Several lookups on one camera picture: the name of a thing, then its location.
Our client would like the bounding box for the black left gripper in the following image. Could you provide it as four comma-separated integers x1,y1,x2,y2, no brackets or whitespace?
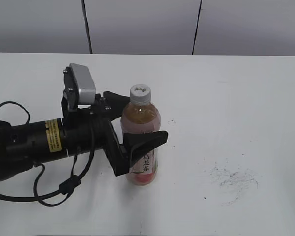
61,91,168,176

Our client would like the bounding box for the white bottle cap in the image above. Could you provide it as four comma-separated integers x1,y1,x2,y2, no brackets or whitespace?
130,84,151,106

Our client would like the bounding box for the oolong tea bottle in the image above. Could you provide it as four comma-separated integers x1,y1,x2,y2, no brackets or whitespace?
120,100,162,186

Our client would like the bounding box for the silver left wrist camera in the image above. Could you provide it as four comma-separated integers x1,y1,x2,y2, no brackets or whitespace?
63,63,96,111

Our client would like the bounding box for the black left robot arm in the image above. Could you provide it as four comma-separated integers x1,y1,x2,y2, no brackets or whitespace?
0,91,168,181

